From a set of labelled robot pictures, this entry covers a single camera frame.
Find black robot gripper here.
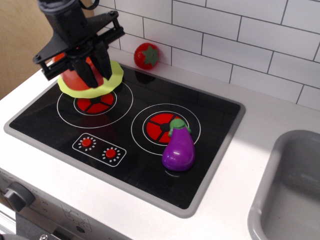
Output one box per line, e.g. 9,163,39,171
33,7,125,88

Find orange plastic cup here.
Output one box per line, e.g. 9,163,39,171
60,57,104,91

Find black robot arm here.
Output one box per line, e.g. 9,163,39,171
33,0,125,88

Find lime green plate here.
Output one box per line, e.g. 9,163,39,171
57,60,124,99

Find red toy tomato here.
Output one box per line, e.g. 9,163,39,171
133,42,159,70

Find wooden side panel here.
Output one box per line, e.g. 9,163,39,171
0,0,97,101

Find black toy stovetop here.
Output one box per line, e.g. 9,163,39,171
4,66,245,218

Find purple toy eggplant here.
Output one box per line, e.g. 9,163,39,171
162,118,196,172

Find grey oven knob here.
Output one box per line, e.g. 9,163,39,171
4,182,36,212

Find grey oven front panel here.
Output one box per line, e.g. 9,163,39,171
0,170,127,240

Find grey sink basin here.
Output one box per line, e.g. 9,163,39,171
247,130,320,240

